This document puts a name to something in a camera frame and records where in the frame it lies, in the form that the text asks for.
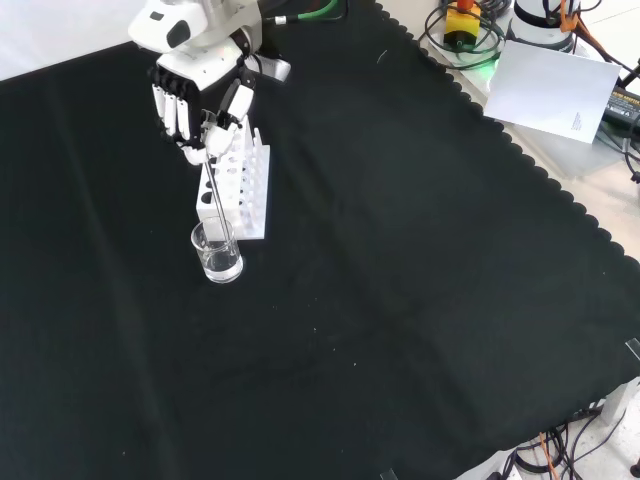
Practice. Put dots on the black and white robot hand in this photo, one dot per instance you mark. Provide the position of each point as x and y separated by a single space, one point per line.
200 70

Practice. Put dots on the clear glass rod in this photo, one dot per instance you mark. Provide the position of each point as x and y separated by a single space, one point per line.
215 195

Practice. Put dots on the white test tube rack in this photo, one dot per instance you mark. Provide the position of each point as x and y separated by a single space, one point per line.
263 170

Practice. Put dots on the clear glass beaker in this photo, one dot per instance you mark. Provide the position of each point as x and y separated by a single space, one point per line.
220 265

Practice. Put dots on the black bench cloth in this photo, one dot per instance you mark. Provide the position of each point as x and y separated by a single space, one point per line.
350 250

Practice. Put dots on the yellow stop button box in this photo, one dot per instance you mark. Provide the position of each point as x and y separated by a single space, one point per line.
462 22

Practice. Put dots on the pale white board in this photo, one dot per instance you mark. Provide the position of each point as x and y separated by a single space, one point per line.
550 90

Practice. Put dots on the black power adapter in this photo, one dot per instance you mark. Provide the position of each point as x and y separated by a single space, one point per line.
625 107

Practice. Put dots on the clear tape piece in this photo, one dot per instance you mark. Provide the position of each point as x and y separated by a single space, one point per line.
633 348
388 475

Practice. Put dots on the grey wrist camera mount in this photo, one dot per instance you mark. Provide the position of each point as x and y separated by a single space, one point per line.
277 67

